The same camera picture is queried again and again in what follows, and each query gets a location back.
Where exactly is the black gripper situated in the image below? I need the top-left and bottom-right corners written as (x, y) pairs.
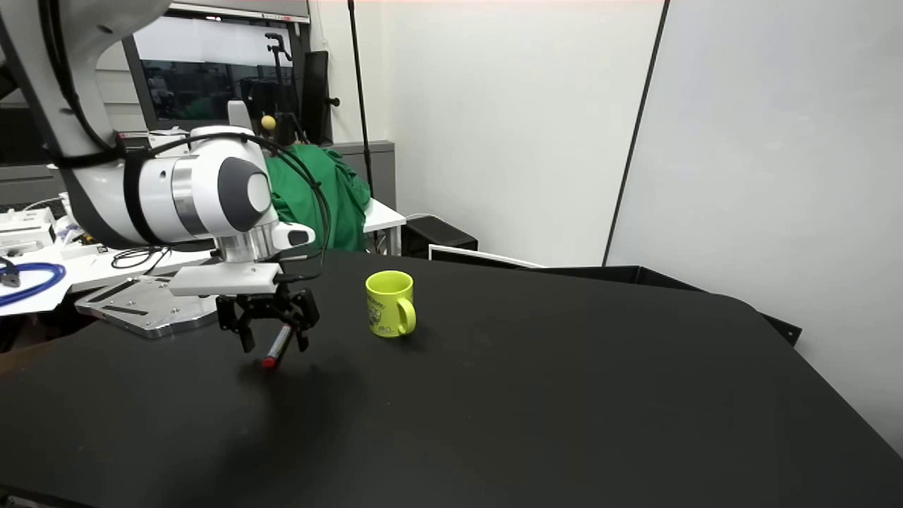
top-left (218, 289), bottom-right (320, 354)

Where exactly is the red marker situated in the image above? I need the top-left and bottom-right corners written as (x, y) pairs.
top-left (260, 326), bottom-right (290, 371)

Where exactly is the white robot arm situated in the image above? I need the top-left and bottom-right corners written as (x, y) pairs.
top-left (0, 0), bottom-right (320, 344)

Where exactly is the yellow-green mug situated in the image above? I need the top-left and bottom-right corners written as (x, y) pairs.
top-left (363, 272), bottom-right (418, 340)

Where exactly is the grey metal mounting plate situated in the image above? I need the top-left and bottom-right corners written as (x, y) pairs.
top-left (77, 278), bottom-right (218, 340)

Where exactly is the green cloth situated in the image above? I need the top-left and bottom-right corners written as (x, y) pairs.
top-left (265, 144), bottom-right (369, 252)

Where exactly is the black box on floor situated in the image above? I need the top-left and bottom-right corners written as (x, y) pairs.
top-left (402, 216), bottom-right (476, 259)

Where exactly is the white side table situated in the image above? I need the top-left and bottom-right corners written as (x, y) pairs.
top-left (0, 193), bottom-right (409, 322)

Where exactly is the white parts pile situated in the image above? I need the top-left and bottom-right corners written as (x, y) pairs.
top-left (0, 193), bottom-right (77, 255)

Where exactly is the black tripod stand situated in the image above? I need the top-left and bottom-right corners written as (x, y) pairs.
top-left (263, 32), bottom-right (308, 148)

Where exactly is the dark window monitor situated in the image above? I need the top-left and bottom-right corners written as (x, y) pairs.
top-left (124, 0), bottom-right (311, 131)

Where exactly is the black diagonal pole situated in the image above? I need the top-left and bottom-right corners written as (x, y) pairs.
top-left (601, 0), bottom-right (672, 269)

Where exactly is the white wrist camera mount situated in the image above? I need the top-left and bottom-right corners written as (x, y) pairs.
top-left (169, 264), bottom-right (283, 298)

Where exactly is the black cable coil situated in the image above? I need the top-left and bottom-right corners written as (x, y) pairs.
top-left (108, 244), bottom-right (169, 275)

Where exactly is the blue cable loop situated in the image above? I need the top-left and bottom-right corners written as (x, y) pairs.
top-left (0, 259), bottom-right (71, 312)

